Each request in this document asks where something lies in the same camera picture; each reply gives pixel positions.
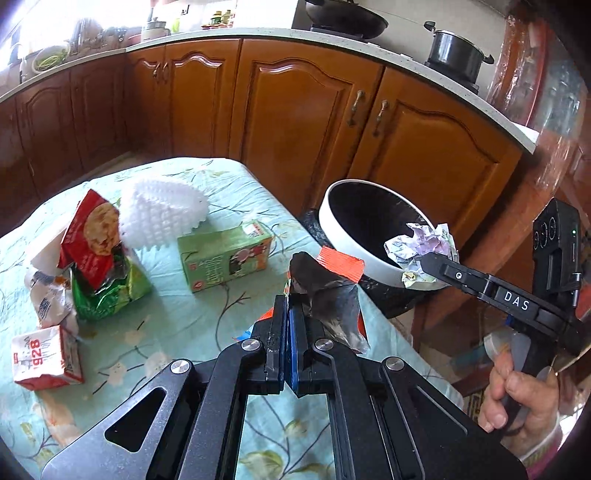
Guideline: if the floral turquoise tablecloth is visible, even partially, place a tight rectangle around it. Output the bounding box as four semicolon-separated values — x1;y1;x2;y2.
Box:
0;157;462;480

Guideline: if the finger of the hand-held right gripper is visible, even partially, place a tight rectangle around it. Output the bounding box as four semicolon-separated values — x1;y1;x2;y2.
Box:
418;253;497;301

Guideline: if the black cooking pot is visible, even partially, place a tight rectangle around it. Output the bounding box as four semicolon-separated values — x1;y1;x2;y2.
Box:
424;21;495;79

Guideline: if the person's right hand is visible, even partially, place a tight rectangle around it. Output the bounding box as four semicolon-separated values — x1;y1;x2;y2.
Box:
478;353;561;446

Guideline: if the white colander with greens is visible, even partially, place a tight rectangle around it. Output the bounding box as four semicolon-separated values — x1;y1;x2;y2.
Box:
30;41;72;75

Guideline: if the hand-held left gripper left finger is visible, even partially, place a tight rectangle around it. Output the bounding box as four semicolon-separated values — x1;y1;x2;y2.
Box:
41;294;291;480

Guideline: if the paper ball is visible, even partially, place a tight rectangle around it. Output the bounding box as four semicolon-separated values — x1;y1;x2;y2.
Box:
384;222;460;289

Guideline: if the white speckled countertop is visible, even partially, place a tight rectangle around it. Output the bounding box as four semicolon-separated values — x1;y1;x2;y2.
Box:
0;28;541;155

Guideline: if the white plastic bag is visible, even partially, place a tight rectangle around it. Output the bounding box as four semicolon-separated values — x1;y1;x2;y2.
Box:
25;231;79;330

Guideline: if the silver and orange snack wrapper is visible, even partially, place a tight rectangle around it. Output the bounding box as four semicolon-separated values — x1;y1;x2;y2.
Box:
259;246;370;355

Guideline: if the wooden kitchen cabinet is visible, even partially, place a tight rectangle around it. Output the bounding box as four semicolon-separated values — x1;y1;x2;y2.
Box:
0;39;525;259

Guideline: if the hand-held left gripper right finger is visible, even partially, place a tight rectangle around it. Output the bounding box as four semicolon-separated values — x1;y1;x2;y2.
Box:
287;307;527;480

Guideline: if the film-wrapped wooden cupboard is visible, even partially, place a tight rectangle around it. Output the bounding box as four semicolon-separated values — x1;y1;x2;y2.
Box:
411;14;591;398

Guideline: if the black trash bag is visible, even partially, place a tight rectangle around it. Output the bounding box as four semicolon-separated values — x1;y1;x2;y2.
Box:
299;182;444;319

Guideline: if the green plastic pouch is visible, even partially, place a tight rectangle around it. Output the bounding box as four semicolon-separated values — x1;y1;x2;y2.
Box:
69;244;153;322

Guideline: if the red snack packet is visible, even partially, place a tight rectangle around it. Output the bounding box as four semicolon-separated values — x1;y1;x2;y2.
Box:
58;189;123;291

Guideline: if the white round trash bin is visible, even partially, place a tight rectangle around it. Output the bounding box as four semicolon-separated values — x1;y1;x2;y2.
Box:
318;179;451;291

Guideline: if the white and red milk carton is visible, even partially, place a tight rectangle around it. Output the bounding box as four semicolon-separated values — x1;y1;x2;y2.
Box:
11;324;85;392

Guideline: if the white foam fruit net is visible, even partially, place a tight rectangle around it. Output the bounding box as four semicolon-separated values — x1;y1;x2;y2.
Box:
119;178;211;252

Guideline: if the cream lidded pot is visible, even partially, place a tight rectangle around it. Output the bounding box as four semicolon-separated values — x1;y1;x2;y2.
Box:
141;17;174;42

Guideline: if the green juice carton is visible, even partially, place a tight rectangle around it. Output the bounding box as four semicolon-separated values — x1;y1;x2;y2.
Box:
178;220;274;294

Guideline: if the black wok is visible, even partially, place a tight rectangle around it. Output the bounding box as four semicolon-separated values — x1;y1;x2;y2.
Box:
305;0;389;40

